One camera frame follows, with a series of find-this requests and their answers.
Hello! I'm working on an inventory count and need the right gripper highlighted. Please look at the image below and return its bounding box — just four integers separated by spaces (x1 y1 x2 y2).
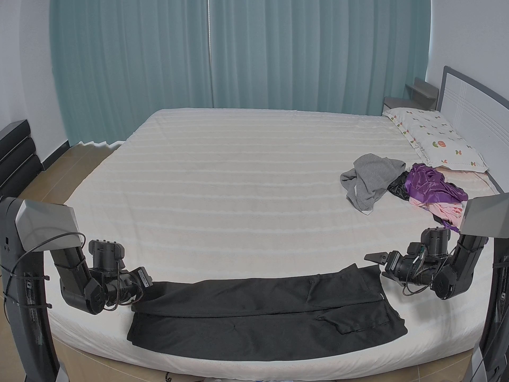
364 250 414 284

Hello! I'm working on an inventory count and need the blue-green curtain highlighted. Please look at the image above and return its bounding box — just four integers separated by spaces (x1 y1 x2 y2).
208 0 433 115
49 0 211 145

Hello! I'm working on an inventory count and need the grey bedside table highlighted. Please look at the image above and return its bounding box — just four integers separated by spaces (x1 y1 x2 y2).
383 77 439 114

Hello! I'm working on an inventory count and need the grey garment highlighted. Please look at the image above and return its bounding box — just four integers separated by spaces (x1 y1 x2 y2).
340 154 407 216

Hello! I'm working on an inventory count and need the black shiny garment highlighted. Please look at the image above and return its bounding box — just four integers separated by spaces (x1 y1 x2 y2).
388 171 412 203

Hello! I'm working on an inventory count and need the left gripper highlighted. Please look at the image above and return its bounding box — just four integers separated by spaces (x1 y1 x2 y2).
128 267 156 294

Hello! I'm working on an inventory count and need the white printed pillow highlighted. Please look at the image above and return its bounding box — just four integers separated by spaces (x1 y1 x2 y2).
383 107 489 173

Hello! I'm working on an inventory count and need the bed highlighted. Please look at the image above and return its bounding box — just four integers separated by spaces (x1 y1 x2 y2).
18 65 509 379

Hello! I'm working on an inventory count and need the pink garment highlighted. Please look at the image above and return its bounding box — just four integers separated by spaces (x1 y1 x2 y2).
409 197 464 224

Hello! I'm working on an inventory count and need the purple garment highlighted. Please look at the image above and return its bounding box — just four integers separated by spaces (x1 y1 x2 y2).
405 163 469 230

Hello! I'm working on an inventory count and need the black chest of drawers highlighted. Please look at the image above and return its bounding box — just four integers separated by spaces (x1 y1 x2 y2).
0 120 44 200

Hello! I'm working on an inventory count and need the black T-shirt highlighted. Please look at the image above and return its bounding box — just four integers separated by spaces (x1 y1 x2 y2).
127 264 408 351

